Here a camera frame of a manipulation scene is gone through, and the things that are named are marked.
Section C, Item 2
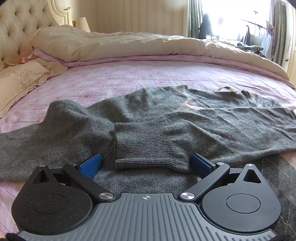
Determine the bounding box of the orange small item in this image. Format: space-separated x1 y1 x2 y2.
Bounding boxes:
20 56 30 64

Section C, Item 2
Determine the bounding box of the hanging clothes rack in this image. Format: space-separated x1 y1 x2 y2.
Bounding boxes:
244 9 273 59

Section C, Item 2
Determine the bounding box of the green curtain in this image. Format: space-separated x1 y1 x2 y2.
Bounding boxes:
187 0 203 38

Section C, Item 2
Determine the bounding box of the dark patterned clothes pile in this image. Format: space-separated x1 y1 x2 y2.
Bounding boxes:
236 42 266 58

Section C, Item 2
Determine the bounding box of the tufted beige headboard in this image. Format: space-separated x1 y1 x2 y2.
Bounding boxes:
0 0 58 64

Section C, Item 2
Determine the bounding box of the grey argyle knit sweater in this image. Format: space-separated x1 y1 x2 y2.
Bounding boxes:
1 85 295 236

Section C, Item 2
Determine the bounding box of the pink patterned bed sheet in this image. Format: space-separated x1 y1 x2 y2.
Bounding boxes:
1 56 295 238

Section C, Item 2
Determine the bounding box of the cream bedside lamp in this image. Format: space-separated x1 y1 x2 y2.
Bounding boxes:
75 17 91 33

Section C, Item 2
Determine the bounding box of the beige pillow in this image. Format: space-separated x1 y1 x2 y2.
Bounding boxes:
0 58 68 117

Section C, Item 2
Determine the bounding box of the beige duvet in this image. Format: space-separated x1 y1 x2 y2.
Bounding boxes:
30 25 288 79

